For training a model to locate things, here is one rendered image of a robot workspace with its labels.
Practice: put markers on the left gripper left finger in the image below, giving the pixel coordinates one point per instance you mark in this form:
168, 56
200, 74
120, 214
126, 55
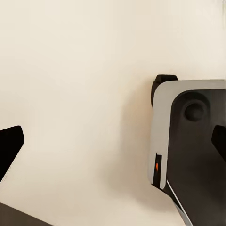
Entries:
11, 141

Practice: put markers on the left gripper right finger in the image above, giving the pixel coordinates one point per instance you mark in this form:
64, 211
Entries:
219, 140

